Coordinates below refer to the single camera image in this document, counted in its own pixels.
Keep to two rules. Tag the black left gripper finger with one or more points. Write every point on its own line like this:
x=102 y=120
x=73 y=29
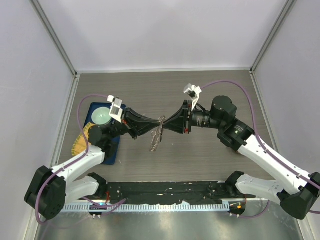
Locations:
x=140 y=129
x=135 y=118

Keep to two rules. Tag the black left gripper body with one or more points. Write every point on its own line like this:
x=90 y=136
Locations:
x=130 y=126

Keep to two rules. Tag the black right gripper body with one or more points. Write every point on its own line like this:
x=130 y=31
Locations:
x=186 y=101

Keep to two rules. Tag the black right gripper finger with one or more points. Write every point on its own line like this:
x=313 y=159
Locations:
x=174 y=127
x=176 y=116

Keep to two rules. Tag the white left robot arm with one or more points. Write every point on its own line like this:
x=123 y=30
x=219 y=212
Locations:
x=52 y=188

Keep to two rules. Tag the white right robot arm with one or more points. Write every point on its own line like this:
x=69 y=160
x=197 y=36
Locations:
x=294 y=189

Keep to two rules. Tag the teal patterned bowl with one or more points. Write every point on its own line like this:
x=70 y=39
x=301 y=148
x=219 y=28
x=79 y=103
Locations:
x=100 y=116

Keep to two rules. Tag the blue plastic tray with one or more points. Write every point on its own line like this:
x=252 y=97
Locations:
x=111 y=158

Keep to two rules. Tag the yellow bamboo dish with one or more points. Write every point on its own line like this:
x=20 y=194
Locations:
x=80 y=145

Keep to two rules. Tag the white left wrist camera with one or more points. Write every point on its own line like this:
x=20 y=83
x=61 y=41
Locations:
x=116 y=110

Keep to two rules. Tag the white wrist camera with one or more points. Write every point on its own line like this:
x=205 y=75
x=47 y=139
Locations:
x=194 y=93
x=116 y=110

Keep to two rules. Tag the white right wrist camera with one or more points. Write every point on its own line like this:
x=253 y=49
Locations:
x=194 y=93

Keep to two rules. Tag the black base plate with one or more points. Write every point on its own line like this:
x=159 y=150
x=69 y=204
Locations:
x=168 y=193

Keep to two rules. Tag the white slotted cable duct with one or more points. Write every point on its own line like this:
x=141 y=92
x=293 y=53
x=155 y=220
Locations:
x=80 y=207

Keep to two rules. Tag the aluminium frame left post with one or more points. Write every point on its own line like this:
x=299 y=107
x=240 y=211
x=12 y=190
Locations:
x=53 y=35

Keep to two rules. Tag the aluminium frame post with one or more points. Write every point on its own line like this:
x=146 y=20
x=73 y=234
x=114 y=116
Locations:
x=53 y=35
x=284 y=13

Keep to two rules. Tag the aluminium frame right post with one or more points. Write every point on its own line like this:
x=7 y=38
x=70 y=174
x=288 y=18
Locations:
x=284 y=13

